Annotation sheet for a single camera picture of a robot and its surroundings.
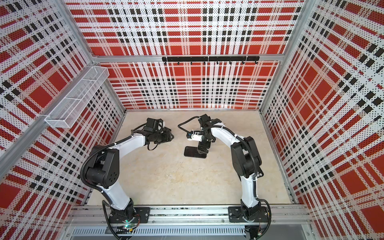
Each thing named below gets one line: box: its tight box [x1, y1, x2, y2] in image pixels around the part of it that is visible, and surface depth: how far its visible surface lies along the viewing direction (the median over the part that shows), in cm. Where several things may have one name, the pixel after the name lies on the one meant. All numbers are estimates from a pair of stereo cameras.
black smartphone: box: [184, 146, 207, 159], surface depth 99 cm
